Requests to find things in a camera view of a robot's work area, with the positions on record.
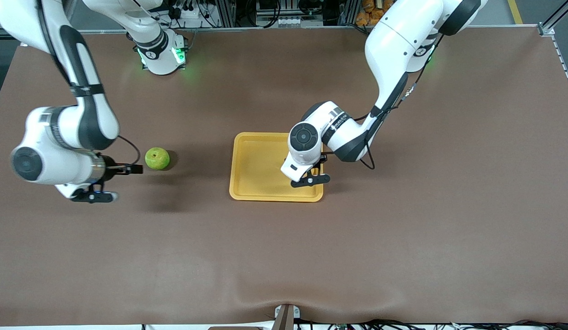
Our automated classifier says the green apple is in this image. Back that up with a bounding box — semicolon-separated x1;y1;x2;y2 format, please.
144;147;171;171

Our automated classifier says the yellow plastic tray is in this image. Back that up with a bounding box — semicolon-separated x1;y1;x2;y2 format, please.
229;132;324;203

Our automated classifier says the brown table mat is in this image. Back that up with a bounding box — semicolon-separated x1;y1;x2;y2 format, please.
0;27;568;327

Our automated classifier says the bag of orange snacks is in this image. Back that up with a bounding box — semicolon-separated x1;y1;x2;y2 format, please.
356;0;393;26

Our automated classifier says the white power strip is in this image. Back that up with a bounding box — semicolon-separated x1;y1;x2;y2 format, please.
171;0;206;20

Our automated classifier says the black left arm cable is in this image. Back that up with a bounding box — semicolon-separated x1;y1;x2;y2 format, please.
357;32;445;171

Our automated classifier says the silver table edge rail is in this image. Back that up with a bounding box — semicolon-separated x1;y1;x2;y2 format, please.
82;24;555;37

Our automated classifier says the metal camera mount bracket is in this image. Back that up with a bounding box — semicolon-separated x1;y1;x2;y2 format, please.
274;304;301;330

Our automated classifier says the aluminium frame post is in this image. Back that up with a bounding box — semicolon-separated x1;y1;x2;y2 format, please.
538;0;568;38

